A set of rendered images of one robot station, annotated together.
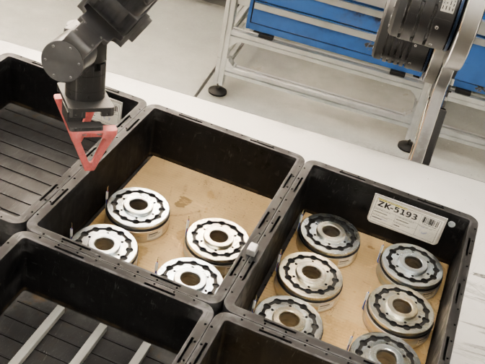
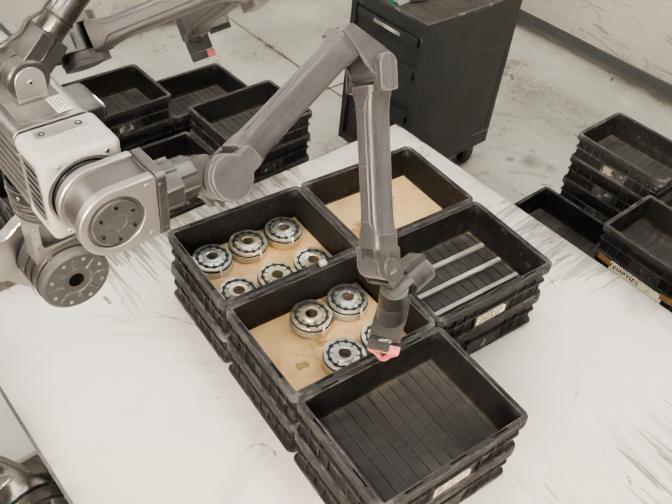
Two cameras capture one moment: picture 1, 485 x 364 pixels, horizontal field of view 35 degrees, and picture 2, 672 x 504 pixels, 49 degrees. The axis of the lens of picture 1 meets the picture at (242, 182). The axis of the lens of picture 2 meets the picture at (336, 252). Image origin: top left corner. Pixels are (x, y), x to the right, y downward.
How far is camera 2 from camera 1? 2.10 m
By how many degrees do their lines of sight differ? 94
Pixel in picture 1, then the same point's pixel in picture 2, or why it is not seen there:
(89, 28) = (404, 262)
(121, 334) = not seen: hidden behind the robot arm
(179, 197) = (301, 370)
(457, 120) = not seen: outside the picture
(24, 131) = (380, 483)
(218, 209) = (283, 350)
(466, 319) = (156, 284)
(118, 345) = not seen: hidden behind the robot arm
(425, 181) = (33, 380)
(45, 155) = (374, 447)
